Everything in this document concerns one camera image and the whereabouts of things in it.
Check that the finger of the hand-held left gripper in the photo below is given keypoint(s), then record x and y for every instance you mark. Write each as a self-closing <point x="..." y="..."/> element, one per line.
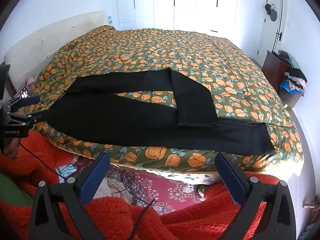
<point x="27" y="119"/>
<point x="30" y="100"/>

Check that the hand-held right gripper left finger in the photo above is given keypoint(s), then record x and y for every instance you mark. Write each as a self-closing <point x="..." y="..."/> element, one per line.
<point x="96" y="177"/>

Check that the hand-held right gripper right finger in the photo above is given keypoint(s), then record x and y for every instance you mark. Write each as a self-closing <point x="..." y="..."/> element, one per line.
<point x="230" y="180"/>

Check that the black pants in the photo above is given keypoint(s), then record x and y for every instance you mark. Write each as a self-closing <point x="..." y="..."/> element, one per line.
<point x="125" y="120"/>

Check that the person's left hand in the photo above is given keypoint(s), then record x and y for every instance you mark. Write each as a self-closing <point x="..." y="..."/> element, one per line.
<point x="11" y="150"/>

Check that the small phone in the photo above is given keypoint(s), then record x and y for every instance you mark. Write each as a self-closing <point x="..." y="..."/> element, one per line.
<point x="24" y="93"/>

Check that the pink cloth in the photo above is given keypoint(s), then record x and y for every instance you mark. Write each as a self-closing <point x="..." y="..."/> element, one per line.
<point x="28" y="82"/>

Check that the white leaf print cloth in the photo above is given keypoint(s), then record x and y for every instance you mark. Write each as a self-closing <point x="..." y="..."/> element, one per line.
<point x="200" y="178"/>

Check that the blue striped cloth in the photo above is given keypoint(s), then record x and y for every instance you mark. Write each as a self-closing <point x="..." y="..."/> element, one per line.
<point x="66" y="170"/>

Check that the red patterned rug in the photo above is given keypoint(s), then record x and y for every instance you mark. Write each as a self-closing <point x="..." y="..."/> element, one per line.
<point x="175" y="190"/>

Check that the green garment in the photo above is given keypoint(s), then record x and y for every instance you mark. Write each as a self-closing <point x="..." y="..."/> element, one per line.
<point x="12" y="192"/>

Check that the white padded headboard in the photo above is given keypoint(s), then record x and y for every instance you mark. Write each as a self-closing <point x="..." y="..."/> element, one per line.
<point x="50" y="37"/>

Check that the red fleece robe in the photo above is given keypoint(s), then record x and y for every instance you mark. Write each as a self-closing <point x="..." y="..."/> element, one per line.
<point x="180" y="225"/>

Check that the brown basket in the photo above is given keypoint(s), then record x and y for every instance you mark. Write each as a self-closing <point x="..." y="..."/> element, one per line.
<point x="290" y="99"/>

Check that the dark wooden dresser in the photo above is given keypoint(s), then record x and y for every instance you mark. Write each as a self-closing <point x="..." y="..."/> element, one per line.
<point x="272" y="67"/>

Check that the pile of clothes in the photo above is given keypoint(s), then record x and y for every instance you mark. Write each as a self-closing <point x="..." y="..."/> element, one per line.
<point x="296" y="78"/>

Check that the floral orange green bedspread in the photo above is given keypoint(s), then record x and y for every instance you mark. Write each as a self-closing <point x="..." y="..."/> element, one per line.
<point x="175" y="55"/>

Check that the white door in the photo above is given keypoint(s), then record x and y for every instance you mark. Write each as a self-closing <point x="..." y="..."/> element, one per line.
<point x="268" y="35"/>

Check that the black hat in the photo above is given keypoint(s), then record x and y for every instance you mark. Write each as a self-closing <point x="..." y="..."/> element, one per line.
<point x="272" y="15"/>

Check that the white wardrobe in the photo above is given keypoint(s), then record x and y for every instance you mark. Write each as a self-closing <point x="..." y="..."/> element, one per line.
<point x="175" y="5"/>

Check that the wall socket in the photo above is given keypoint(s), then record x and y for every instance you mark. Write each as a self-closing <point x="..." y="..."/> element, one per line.
<point x="110" y="20"/>

